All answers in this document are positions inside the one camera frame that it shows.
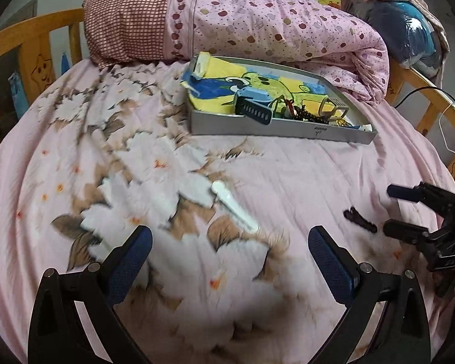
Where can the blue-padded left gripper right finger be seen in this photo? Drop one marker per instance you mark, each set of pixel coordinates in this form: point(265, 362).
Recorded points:
point(402, 332)

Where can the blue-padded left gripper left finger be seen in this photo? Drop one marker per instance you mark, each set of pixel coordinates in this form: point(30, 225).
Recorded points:
point(56, 334)

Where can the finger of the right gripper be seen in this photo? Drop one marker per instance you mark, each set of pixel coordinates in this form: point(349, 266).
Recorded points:
point(417, 193)
point(412, 234)

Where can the grey rectangular hair clip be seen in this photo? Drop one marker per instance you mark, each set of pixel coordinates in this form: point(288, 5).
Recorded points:
point(331, 109)

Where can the white hair clip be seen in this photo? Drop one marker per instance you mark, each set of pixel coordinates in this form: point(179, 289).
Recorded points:
point(225, 197)

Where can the light blue smart watch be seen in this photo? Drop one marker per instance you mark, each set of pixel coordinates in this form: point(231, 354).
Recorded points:
point(254, 103)

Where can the pink floral bed sheet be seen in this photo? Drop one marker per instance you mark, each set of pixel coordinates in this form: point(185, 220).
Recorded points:
point(102, 152)

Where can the blue bundle in plastic bag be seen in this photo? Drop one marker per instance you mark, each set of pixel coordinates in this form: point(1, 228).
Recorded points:
point(402, 30)

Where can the frog drawing paper in tray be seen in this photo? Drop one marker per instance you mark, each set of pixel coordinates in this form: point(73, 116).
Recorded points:
point(213, 82)

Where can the pink dotted rolled quilt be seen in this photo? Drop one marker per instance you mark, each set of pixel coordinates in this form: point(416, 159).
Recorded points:
point(305, 34)

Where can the grey door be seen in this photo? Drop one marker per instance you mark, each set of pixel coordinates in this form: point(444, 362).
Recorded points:
point(28, 11)

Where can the wooden bed rail right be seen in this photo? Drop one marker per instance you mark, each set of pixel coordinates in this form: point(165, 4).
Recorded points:
point(405, 83)

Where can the wooden bed rail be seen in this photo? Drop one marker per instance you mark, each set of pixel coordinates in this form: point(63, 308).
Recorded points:
point(405, 83)
point(31, 38)

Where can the wooden bed rail left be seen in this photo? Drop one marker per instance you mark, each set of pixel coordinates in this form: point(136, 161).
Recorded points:
point(31, 38)

